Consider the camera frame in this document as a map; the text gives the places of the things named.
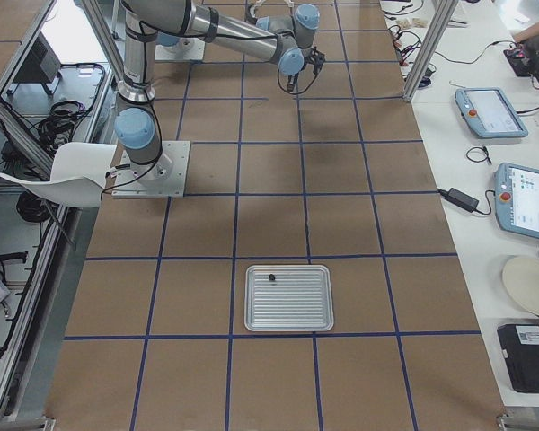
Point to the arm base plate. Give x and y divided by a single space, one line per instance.
172 49
166 179

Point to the silver ribbed metal tray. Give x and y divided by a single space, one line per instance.
299 300

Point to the near teach pendant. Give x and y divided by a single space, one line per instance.
517 199

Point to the black laptop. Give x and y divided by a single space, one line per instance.
520 348

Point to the white plastic chair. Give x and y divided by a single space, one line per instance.
77 175

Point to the teach pendant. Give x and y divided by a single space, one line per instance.
488 113
517 199

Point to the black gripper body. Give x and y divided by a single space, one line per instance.
315 58

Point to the aluminium frame post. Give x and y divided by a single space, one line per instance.
428 47

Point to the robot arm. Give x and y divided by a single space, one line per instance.
286 41

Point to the far teach pendant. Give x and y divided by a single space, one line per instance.
488 113

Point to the black power adapter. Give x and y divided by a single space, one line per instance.
459 199

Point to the cream round plate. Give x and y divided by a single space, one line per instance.
520 277

